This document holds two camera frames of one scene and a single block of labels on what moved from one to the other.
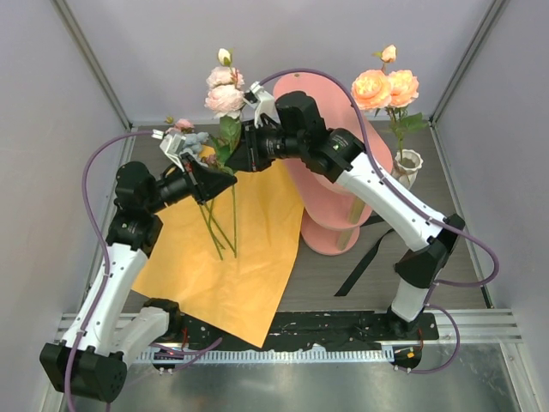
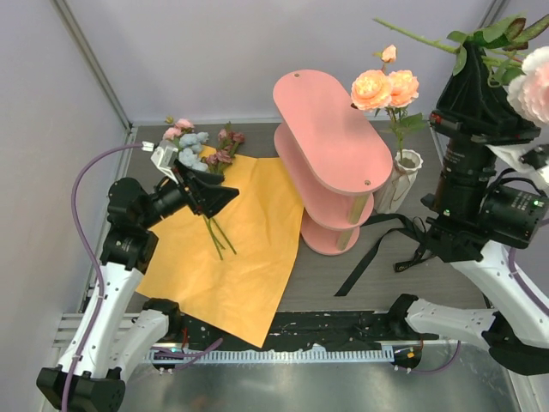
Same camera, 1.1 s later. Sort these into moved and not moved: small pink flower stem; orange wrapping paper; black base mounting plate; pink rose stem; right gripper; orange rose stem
Moved: right gripper; pink rose stem
Not moved: orange rose stem; orange wrapping paper; black base mounting plate; small pink flower stem
